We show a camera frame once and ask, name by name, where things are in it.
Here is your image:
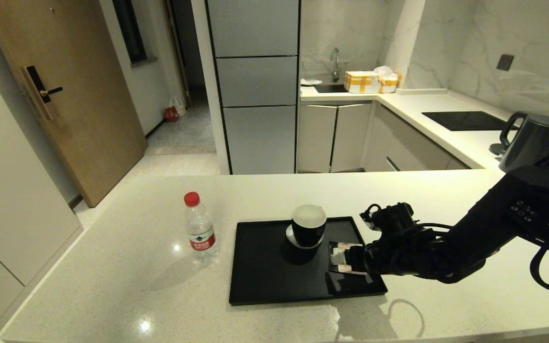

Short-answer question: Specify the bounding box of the tall grey refrigerator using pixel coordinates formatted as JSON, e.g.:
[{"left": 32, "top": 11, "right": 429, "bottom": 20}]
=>
[{"left": 204, "top": 0, "right": 302, "bottom": 176}]

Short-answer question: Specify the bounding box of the white storage cabinet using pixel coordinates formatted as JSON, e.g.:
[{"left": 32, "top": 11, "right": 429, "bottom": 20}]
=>
[{"left": 0, "top": 85, "right": 84, "bottom": 343}]

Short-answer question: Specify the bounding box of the black induction cooktop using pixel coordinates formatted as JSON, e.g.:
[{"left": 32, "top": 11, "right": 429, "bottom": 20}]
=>
[{"left": 421, "top": 111, "right": 516, "bottom": 131}]

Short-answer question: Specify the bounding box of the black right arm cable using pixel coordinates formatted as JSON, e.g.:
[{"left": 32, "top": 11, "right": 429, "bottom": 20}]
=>
[{"left": 359, "top": 148, "right": 549, "bottom": 292}]

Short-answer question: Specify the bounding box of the brown wooden door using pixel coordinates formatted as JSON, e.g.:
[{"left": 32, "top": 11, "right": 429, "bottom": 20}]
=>
[{"left": 0, "top": 0, "right": 148, "bottom": 208}]

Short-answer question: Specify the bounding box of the black door lock handle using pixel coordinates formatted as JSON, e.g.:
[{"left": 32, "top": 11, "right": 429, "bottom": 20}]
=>
[{"left": 21, "top": 65, "right": 64, "bottom": 121}]

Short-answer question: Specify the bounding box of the black electric kettle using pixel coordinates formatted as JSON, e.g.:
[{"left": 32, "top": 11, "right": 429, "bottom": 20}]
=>
[{"left": 498, "top": 112, "right": 549, "bottom": 172}]

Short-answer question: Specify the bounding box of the clear red-label water bottle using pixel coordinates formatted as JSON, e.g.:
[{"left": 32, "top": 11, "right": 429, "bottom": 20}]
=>
[{"left": 183, "top": 192, "right": 218, "bottom": 260}]

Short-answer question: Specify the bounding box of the large yellow-taped cardboard box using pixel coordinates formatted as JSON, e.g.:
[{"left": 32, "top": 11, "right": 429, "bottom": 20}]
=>
[{"left": 345, "top": 71, "right": 381, "bottom": 93}]

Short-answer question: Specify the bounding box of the pink tea bag packet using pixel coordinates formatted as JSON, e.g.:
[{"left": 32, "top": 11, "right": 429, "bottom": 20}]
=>
[{"left": 328, "top": 241, "right": 370, "bottom": 276}]

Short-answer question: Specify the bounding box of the black cup white inside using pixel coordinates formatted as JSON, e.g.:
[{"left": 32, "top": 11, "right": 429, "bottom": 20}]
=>
[{"left": 291, "top": 204, "right": 327, "bottom": 248}]

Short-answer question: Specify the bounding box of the grey cabinet door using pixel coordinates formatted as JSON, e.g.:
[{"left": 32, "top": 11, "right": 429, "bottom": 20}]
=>
[
  {"left": 330, "top": 102, "right": 373, "bottom": 172},
  {"left": 297, "top": 102, "right": 338, "bottom": 173}
]

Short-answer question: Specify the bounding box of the small yellow-taped cardboard box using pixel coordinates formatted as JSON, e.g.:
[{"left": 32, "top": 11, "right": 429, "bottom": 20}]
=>
[{"left": 378, "top": 72, "right": 403, "bottom": 93}]

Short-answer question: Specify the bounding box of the black rectangular serving tray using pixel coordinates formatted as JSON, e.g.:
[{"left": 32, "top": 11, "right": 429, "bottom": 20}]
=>
[{"left": 229, "top": 216, "right": 388, "bottom": 306}]

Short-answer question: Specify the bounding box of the white saucer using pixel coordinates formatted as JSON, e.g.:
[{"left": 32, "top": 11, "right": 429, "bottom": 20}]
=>
[{"left": 285, "top": 225, "right": 324, "bottom": 250}]

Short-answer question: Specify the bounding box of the chrome sink faucet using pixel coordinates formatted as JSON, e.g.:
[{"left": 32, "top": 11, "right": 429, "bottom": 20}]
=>
[{"left": 330, "top": 47, "right": 342, "bottom": 82}]

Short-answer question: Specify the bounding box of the grey counter drawer unit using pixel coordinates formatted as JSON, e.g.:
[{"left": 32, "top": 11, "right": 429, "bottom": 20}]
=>
[{"left": 363, "top": 103, "right": 471, "bottom": 172}]

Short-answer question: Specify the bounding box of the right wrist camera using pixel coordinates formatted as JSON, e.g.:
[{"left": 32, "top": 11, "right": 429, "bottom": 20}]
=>
[{"left": 374, "top": 202, "right": 416, "bottom": 235}]

